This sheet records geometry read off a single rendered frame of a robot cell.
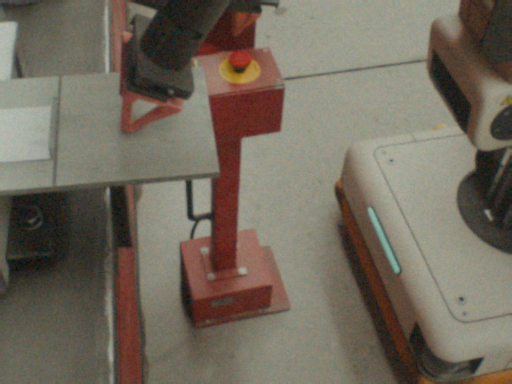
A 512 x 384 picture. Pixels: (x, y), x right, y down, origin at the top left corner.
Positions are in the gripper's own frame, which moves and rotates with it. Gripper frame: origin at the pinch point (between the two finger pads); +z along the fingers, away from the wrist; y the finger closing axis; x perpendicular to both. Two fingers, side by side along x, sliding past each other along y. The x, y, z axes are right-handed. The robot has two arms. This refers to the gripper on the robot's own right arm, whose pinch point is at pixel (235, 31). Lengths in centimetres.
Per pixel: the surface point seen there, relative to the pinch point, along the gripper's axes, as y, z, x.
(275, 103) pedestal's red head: -4.6, 3.2, 15.8
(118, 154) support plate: 30, -15, 46
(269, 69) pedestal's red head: -3.4, -0.8, 11.5
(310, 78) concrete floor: -64, 64, -67
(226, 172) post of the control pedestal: -4.7, 29.1, 8.8
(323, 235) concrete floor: -48, 68, -4
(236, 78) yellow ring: 2.7, 0.7, 12.7
